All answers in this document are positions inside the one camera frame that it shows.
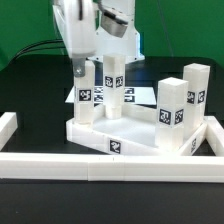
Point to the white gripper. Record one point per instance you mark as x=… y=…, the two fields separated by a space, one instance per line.
x=75 y=20

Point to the white desk top tray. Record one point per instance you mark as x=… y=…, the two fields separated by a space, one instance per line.
x=132 y=134

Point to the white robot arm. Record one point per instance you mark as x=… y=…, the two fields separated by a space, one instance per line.
x=128 y=45

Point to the fiducial marker sheet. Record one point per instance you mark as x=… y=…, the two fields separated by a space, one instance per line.
x=136 y=95

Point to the white U-shaped fence wall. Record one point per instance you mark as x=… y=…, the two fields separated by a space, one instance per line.
x=167 y=167

